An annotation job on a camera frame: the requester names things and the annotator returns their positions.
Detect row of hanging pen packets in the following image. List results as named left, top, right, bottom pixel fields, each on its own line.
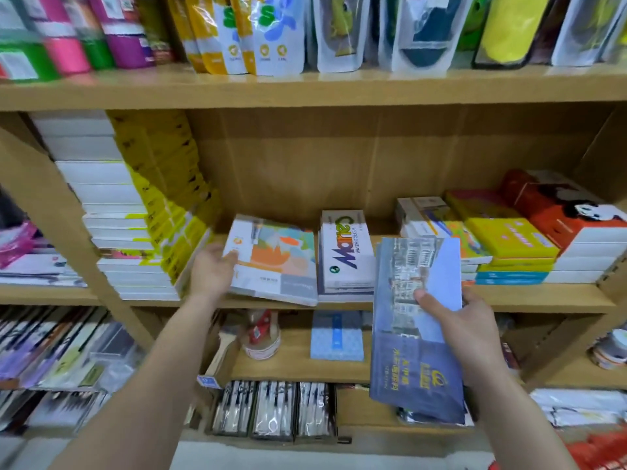
left=0, top=305, right=144, bottom=433

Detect person's left forearm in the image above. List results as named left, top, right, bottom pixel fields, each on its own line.
left=49, top=294, right=222, bottom=470

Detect pile of white clear packets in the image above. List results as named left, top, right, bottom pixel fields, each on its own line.
left=530, top=388, right=627, bottom=428

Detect clear pack of black brushes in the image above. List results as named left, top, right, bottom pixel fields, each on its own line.
left=251, top=381, right=297, bottom=441
left=211, top=380, right=258, bottom=437
left=295, top=382, right=339, bottom=444

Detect red box with panda print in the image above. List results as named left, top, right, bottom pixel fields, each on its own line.
left=500, top=168, right=627, bottom=250

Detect stack of white paint boxes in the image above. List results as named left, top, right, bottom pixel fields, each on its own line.
left=317, top=209, right=377, bottom=303

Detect wooden shelf unit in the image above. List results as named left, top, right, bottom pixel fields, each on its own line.
left=0, top=62, right=627, bottom=443

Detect person's left hand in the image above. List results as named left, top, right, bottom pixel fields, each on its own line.
left=188, top=243, right=239, bottom=301

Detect stack of white books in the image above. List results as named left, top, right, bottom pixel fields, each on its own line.
left=0, top=239, right=88, bottom=289

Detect blue watercolour paper pad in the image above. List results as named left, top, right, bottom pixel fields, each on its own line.
left=370, top=236, right=466, bottom=425

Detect bright yellow flat box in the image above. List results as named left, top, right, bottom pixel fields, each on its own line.
left=464, top=217, right=560, bottom=261

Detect person's right forearm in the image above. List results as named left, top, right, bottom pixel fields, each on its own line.
left=460, top=364, right=580, bottom=470

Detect row of clear stand-up pouches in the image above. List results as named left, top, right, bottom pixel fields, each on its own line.
left=305, top=0, right=627, bottom=74

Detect dark yellow flat box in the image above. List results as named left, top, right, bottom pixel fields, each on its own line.
left=445, top=189, right=521, bottom=222

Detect yellow white stand-up pouch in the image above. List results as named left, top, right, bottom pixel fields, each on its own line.
left=229, top=0, right=307, bottom=77
left=166, top=0, right=207, bottom=74
left=184, top=0, right=249, bottom=75

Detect pink plastic packet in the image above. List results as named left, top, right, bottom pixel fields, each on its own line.
left=0, top=221, right=38, bottom=270

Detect colourful striped cover pad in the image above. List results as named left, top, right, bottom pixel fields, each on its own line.
left=431, top=220, right=493, bottom=266

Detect wooden handle flat paintbrush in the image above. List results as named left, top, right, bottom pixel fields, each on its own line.
left=197, top=313, right=246, bottom=389

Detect white box with colourful print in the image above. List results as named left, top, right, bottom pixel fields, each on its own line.
left=396, top=196, right=452, bottom=239

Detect blue flat box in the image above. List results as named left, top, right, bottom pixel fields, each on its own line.
left=474, top=270, right=549, bottom=286

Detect stack of white yellow pads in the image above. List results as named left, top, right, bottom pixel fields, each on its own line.
left=28, top=110, right=222, bottom=302

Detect colourful painted cover sketch pad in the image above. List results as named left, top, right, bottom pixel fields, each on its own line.
left=223, top=214, right=319, bottom=307

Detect pile of masking tape rolls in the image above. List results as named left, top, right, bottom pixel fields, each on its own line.
left=588, top=327, right=627, bottom=371

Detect person's right hand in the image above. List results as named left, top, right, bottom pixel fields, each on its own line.
left=414, top=288, right=503, bottom=382

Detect light blue patterned box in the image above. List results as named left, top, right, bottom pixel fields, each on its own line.
left=310, top=310, right=366, bottom=362

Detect red packaged goods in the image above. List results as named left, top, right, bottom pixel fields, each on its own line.
left=490, top=430, right=627, bottom=470

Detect row of pink green packets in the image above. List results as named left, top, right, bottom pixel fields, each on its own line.
left=0, top=0, right=175, bottom=83

